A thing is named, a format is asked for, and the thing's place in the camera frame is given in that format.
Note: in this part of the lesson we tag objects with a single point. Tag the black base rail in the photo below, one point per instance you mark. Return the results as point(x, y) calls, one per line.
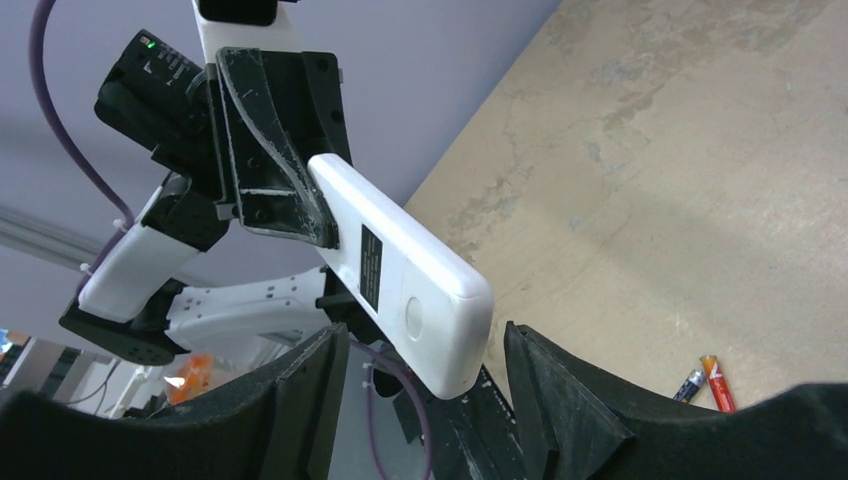
point(475, 435)

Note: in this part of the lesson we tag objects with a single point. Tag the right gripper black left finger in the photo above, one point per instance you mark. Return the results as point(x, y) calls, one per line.
point(276, 422)

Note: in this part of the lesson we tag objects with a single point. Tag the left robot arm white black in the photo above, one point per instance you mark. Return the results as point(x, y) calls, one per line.
point(236, 137)

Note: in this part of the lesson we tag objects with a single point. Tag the white remote control red face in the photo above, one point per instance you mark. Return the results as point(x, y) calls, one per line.
point(432, 305)

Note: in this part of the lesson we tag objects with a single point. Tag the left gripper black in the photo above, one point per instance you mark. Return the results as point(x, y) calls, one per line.
point(291, 112)

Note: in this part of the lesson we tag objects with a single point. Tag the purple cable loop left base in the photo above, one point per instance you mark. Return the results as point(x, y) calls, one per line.
point(398, 430)

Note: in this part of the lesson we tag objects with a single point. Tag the black AAA battery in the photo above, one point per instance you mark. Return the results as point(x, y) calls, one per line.
point(690, 386)

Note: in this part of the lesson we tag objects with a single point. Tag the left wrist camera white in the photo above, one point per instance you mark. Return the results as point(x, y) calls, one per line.
point(262, 25)

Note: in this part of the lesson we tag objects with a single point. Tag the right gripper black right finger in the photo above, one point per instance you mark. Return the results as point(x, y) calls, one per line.
point(578, 421)

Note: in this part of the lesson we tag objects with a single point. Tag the red orange AAA battery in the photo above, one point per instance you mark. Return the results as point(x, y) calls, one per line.
point(718, 385)

